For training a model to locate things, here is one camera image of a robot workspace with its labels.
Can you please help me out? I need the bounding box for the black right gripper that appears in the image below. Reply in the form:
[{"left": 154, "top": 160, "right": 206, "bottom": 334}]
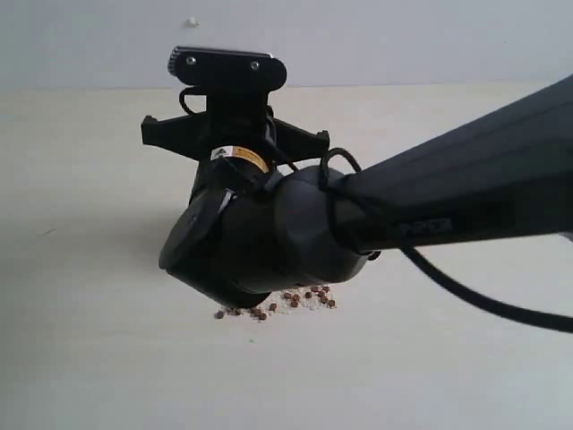
[{"left": 141, "top": 90, "right": 330, "bottom": 201}]

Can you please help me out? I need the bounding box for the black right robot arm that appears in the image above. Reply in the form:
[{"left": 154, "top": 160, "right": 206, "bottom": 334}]
[{"left": 141, "top": 78, "right": 572, "bottom": 308}]

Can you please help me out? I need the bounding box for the brown pellets and rice pile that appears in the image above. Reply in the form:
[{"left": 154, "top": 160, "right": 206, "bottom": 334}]
[{"left": 213, "top": 285, "right": 338, "bottom": 322}]

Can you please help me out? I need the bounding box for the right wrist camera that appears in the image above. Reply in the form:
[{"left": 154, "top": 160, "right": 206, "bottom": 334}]
[{"left": 167, "top": 46, "right": 287, "bottom": 92}]

